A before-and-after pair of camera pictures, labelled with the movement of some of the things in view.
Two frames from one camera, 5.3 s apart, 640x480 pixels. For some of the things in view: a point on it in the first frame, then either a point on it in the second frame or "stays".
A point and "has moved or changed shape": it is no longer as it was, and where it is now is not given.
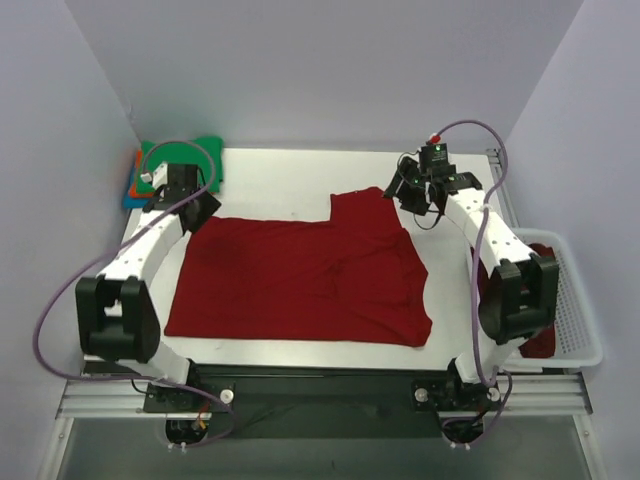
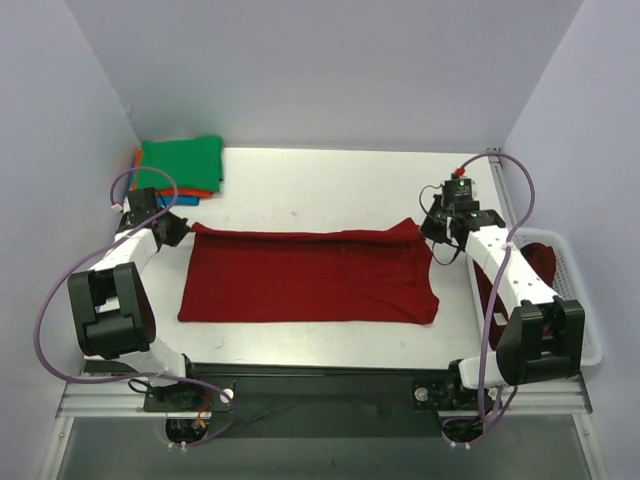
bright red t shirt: (351, 278) has moved or changed shape
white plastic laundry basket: (577, 337) stays
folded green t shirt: (206, 152) stays
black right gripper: (409, 198) → (435, 228)
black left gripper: (163, 203) → (173, 228)
